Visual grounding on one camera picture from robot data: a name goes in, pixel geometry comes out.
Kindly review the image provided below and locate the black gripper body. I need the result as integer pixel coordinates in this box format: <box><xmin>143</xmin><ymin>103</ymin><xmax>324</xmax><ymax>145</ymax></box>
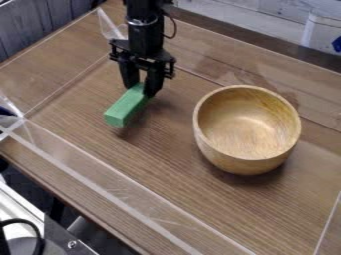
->
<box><xmin>110</xmin><ymin>16</ymin><xmax>175</xmax><ymax>79</ymax></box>

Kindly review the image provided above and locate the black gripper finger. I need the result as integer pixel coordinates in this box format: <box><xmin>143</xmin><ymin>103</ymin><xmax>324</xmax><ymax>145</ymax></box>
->
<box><xmin>119</xmin><ymin>57</ymin><xmax>141</xmax><ymax>89</ymax></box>
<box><xmin>145</xmin><ymin>62</ymin><xmax>166</xmax><ymax>98</ymax></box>

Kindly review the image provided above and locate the green rectangular block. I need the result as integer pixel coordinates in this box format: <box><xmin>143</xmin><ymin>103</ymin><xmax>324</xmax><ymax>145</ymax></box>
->
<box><xmin>104</xmin><ymin>83</ymin><xmax>149</xmax><ymax>128</ymax></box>

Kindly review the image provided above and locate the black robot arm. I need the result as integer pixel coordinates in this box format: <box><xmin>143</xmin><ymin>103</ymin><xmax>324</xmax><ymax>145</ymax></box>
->
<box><xmin>110</xmin><ymin>0</ymin><xmax>177</xmax><ymax>98</ymax></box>

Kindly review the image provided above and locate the brown wooden bowl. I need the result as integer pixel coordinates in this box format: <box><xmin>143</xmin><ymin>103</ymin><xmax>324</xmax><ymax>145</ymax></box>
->
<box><xmin>193</xmin><ymin>85</ymin><xmax>302</xmax><ymax>175</ymax></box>

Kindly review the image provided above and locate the white container in background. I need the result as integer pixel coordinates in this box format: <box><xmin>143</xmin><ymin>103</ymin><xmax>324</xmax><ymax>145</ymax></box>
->
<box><xmin>301</xmin><ymin>9</ymin><xmax>341</xmax><ymax>56</ymax></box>

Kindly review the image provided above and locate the clear acrylic front barrier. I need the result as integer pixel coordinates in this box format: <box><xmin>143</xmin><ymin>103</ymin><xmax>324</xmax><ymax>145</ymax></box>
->
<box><xmin>0</xmin><ymin>91</ymin><xmax>257</xmax><ymax>255</ymax></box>

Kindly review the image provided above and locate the blue object at right edge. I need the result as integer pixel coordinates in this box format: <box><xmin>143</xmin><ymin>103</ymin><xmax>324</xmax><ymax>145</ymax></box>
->
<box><xmin>332</xmin><ymin>36</ymin><xmax>341</xmax><ymax>53</ymax></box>

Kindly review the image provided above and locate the clear acrylic corner bracket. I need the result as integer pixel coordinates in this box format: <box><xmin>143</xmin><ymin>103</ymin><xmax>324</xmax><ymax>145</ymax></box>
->
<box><xmin>96</xmin><ymin>8</ymin><xmax>129</xmax><ymax>40</ymax></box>

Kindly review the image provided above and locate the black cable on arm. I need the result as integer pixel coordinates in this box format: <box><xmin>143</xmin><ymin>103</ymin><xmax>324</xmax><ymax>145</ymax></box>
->
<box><xmin>162</xmin><ymin>11</ymin><xmax>178</xmax><ymax>40</ymax></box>

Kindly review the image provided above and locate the grey metal bracket with screw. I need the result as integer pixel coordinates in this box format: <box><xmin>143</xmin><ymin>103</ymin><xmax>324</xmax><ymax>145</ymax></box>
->
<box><xmin>0</xmin><ymin>216</ymin><xmax>99</xmax><ymax>255</ymax></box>

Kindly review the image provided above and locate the black cable bottom left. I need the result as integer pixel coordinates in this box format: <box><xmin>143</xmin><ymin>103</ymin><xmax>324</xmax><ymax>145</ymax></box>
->
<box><xmin>0</xmin><ymin>218</ymin><xmax>46</xmax><ymax>255</ymax></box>

